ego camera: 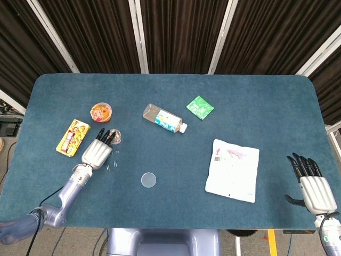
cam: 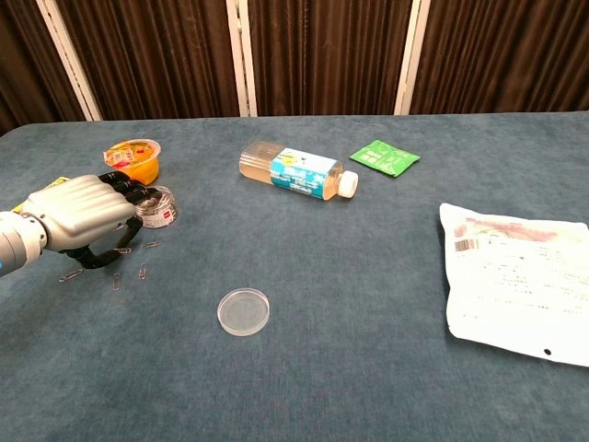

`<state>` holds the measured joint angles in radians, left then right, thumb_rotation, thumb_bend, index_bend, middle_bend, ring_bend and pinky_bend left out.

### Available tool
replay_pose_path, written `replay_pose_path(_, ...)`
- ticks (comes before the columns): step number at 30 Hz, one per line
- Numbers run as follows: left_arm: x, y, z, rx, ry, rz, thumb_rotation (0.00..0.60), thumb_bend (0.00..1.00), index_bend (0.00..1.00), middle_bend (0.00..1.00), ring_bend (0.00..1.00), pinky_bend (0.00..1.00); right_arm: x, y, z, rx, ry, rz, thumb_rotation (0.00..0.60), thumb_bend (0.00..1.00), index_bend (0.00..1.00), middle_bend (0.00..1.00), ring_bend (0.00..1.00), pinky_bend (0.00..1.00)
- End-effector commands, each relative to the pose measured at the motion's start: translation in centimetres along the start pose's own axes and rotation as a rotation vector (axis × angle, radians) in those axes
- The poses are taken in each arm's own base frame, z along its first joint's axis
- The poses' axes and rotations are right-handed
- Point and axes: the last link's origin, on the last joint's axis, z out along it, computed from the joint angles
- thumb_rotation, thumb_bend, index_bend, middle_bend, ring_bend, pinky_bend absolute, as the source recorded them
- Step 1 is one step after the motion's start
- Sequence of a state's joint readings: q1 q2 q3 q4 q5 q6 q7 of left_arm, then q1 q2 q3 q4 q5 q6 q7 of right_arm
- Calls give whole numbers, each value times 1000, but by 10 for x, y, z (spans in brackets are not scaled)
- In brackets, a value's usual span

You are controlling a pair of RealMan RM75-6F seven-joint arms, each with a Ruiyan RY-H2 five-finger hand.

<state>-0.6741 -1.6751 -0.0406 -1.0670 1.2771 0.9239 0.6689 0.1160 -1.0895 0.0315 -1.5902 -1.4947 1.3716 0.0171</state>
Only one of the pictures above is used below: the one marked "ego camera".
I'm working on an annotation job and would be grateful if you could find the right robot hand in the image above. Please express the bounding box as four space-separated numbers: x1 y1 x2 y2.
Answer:
284 152 338 216

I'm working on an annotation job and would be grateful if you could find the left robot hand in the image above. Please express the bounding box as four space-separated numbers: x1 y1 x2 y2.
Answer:
80 127 122 171

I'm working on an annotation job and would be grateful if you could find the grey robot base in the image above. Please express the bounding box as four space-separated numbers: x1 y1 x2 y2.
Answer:
106 228 222 256

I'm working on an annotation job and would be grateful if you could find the yellow snack box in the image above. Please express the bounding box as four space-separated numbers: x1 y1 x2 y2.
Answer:
55 119 91 158

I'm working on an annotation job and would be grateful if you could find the clear paperclip container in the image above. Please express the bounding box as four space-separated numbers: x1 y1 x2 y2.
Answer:
110 129 124 145

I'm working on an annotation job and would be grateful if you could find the orange jelly cup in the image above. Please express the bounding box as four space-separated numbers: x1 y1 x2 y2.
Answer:
90 102 112 123

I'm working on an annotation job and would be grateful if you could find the clear round lid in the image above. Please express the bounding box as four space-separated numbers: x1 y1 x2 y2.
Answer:
141 172 157 188

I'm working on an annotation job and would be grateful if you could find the clear drink bottle blue label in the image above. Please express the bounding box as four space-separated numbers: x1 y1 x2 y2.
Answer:
142 103 188 134

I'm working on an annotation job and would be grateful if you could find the black round floor object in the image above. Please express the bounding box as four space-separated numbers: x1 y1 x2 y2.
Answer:
226 229 258 237

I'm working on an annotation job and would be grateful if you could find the white plastic bag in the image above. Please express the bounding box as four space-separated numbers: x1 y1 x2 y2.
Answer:
205 139 260 204

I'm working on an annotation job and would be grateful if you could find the blue felt table cover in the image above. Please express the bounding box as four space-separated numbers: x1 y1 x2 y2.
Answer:
0 74 341 230

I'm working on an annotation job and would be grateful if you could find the dark brown curtain panel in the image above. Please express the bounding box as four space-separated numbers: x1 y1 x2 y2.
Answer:
215 0 341 75
140 0 230 75
37 0 142 74
0 0 72 101
308 45 341 126

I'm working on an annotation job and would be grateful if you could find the green sachet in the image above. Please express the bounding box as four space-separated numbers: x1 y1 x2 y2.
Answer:
185 95 215 121

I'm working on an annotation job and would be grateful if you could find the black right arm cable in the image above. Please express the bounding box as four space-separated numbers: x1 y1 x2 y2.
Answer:
318 216 330 256

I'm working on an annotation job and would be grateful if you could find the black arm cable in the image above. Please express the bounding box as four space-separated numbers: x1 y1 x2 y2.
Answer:
318 216 330 256
26 186 67 256

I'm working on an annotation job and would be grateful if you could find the white side frame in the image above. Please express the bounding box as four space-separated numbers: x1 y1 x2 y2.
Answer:
326 124 341 161

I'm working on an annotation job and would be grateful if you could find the black floor cable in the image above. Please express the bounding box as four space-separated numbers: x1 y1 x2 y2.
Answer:
92 228 109 256

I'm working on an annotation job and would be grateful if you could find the blue floor cable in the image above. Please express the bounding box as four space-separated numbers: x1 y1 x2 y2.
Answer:
51 228 67 256

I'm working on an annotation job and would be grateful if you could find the white frame post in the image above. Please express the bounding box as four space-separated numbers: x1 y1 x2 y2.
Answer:
128 0 149 74
295 25 341 77
0 89 27 115
26 0 80 74
207 0 239 75

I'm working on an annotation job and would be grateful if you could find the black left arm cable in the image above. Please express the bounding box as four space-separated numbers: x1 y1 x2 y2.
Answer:
26 186 67 256

